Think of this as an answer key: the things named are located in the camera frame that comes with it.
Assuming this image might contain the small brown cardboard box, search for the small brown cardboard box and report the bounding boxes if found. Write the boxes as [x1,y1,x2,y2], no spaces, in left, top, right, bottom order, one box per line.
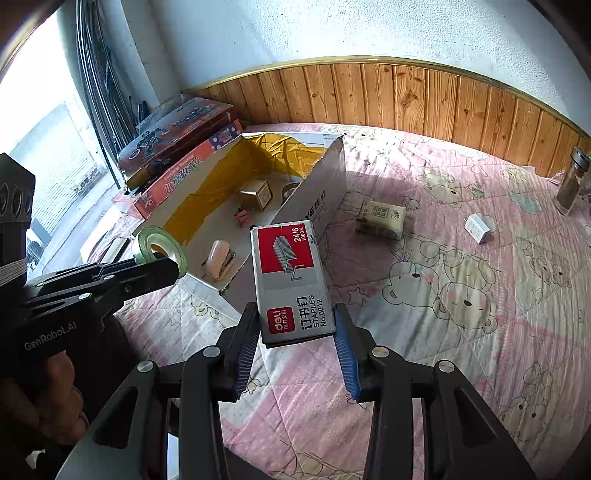
[238,180,273,212]

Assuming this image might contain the small white box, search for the small white box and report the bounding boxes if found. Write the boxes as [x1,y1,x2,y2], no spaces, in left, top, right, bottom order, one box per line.
[464,213,491,245]

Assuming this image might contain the red and white staples box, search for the red and white staples box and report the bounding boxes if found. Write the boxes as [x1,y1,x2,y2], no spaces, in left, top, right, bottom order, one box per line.
[250,223,336,348]

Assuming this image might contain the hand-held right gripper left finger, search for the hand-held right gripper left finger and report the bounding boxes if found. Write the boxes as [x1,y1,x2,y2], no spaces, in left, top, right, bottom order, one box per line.
[60,302,262,480]

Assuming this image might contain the person's left hand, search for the person's left hand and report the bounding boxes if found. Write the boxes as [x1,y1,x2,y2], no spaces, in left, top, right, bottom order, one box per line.
[0,352,89,446]

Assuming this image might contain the pink stapler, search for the pink stapler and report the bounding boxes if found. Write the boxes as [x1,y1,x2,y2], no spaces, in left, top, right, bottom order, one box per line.
[204,240,239,280]

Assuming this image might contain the glass jar with metal lid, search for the glass jar with metal lid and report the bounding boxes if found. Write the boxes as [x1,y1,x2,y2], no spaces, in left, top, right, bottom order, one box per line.
[555,146,591,217]

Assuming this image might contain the pink printed blanket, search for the pink printed blanket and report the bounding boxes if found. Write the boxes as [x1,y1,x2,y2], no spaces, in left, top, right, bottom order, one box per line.
[88,122,591,480]

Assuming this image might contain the black metal window grille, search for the black metal window grille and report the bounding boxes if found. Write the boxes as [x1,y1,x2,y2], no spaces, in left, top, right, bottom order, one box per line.
[74,0,160,188]

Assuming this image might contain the beige printed packet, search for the beige printed packet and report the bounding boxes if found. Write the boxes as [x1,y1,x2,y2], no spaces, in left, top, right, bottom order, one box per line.
[355,200,407,241]

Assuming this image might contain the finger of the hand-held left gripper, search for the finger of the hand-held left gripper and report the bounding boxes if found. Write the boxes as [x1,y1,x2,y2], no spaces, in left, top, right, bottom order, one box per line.
[25,259,145,306]
[78,256,181,320]

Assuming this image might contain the green tape roll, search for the green tape roll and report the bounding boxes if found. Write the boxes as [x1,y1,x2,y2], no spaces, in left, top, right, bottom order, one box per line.
[137,225,188,278]

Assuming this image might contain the orange printed toy box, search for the orange printed toy box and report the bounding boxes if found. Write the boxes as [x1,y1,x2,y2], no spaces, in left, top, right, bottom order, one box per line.
[133,117,244,220]

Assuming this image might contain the dark printed toy box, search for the dark printed toy box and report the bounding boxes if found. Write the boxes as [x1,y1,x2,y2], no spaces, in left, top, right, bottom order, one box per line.
[115,95,234,188]

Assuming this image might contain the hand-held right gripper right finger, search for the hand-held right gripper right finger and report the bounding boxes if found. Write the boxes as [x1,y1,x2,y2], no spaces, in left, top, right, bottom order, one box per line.
[332,303,539,480]

